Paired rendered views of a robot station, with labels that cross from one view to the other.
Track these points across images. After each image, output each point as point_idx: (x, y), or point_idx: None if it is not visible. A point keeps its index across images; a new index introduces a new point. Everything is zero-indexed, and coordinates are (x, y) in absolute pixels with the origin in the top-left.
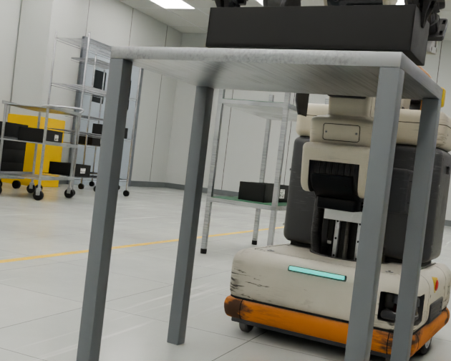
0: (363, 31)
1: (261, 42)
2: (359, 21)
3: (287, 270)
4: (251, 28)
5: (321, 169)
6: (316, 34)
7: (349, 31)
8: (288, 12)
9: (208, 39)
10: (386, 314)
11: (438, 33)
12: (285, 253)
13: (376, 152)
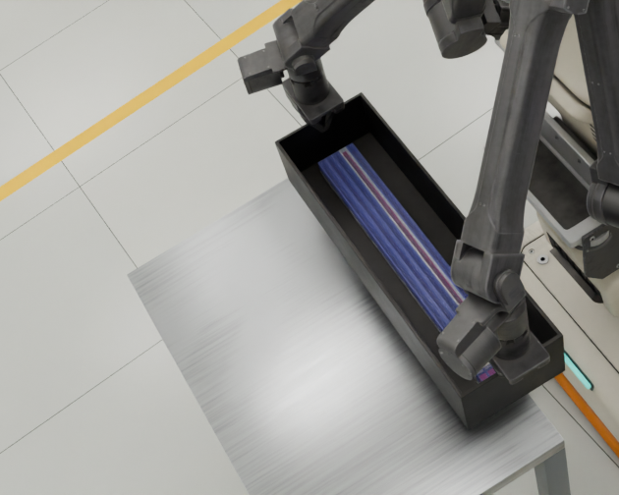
0: (421, 357)
1: (335, 243)
2: (414, 342)
3: None
4: (320, 216)
5: (563, 251)
6: (380, 302)
7: (409, 340)
8: (346, 244)
9: (288, 176)
10: None
11: None
12: (554, 281)
13: None
